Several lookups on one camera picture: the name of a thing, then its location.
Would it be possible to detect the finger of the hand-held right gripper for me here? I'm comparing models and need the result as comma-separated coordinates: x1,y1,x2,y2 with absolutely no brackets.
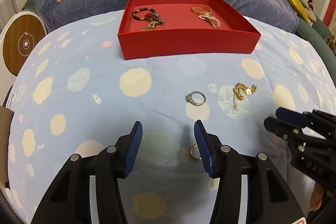
275,108,336,135
263,116,328,144

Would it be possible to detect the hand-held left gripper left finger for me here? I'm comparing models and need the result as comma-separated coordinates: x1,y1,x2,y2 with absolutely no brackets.
31,121,143,224

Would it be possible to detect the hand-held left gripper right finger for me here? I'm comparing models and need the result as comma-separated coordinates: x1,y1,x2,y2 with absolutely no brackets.
193,119,307,224

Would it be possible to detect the gold hoop earring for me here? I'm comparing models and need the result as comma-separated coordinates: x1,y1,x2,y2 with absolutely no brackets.
189,145,203,161

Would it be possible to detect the silver ring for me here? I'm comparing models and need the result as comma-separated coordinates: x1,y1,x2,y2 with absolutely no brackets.
186,91,206,106

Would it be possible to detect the gold chain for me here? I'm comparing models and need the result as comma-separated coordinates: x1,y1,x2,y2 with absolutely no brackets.
232,82,258,110

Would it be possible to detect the red cardboard box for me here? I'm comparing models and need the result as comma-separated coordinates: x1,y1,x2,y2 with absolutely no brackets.
117,0,261,60

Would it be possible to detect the pearl bracelet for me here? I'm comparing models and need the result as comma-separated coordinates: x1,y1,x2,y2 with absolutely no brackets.
197,13,220,28

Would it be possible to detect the dark beaded bracelet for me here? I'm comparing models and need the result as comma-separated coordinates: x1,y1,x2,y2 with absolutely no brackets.
133,7,155,22

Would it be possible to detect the silver watch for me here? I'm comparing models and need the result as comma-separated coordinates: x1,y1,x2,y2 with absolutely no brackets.
146,13,166,25

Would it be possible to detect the gold bangle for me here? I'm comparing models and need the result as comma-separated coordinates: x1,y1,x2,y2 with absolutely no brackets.
191,4,213,15

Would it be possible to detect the person's right hand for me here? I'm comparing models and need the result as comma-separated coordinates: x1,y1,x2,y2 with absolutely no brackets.
311,183,328,211

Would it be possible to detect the green sofa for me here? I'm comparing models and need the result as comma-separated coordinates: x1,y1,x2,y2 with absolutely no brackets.
268,0,336,62

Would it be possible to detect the yellow cushion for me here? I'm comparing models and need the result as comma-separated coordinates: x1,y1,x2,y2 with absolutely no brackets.
280,0,311,24

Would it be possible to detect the white machine with wooden disc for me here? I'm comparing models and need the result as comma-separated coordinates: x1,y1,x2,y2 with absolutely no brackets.
0,10,48,77

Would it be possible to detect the red patterned wall hanging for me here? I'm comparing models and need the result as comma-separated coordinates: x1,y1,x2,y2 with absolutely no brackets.
323,0,336,28

